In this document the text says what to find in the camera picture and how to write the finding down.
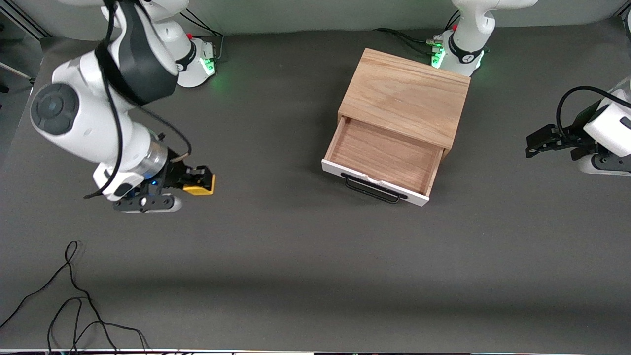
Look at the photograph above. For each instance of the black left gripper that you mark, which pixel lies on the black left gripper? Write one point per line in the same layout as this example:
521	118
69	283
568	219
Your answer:
578	132

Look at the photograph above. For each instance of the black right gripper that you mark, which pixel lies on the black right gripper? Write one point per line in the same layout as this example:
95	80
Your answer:
175	174

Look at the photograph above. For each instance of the wooden drawer cabinet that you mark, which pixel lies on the wooden drawer cabinet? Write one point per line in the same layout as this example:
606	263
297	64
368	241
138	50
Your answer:
404	93

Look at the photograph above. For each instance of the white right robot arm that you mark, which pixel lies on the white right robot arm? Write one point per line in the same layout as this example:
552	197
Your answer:
84	123

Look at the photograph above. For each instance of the aluminium frame rail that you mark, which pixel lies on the aluminium frame rail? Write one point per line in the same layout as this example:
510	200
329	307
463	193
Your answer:
24	24

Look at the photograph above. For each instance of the yellow wooden block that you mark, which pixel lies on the yellow wooden block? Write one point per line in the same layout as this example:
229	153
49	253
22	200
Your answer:
197	190

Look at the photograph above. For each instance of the white-fronted wooden drawer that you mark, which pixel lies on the white-fronted wooden drawer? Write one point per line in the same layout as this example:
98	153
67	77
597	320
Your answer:
384	153

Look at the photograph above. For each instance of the thin white bar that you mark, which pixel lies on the thin white bar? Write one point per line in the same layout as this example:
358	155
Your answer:
15	70

